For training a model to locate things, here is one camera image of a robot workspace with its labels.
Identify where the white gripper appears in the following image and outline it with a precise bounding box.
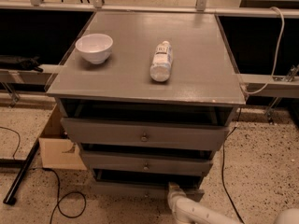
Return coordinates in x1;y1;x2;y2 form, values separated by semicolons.
167;182;186;211

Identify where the grey bottom drawer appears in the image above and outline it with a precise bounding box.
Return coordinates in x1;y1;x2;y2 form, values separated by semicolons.
91;169;204;202

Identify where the grey drawer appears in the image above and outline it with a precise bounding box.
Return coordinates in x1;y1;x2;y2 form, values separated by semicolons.
91;169;204;202
81;151;212;176
61;118;229;150

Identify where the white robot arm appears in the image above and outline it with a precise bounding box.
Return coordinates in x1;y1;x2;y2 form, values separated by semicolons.
167;182;299;224

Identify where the grey top drawer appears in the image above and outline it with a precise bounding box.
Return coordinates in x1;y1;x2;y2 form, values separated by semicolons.
61;118;229;150

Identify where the grey middle drawer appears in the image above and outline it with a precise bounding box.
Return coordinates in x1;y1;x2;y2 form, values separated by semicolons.
81;151;212;176

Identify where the grey drawer cabinet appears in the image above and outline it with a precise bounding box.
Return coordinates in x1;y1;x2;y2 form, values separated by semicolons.
46;10;247;196

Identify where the clear plastic water bottle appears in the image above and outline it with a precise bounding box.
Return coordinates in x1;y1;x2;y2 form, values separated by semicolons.
149;41;173;82

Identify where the cardboard box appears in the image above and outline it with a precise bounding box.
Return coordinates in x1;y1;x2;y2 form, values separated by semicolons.
38;106;86;170

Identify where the white bowl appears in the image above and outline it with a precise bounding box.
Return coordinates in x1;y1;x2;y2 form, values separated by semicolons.
75;34;113;64

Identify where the black metal bar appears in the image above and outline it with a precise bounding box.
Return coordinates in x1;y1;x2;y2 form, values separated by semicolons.
1;140;39;205

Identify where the black floor cable right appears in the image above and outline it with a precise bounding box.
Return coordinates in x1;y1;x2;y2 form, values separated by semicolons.
219;107;246;224

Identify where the black floor cable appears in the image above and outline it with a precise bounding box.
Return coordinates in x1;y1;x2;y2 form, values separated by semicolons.
219;107;246;224
43;167;87;224

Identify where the black floor cable left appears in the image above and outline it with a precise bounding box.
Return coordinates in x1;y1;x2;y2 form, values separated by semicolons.
43;167;87;224

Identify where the white cable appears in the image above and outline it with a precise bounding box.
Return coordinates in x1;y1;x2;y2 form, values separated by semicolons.
241;6;286;96

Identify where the black bag on rail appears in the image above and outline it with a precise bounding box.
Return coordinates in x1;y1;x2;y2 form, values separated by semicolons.
0;55;43;72

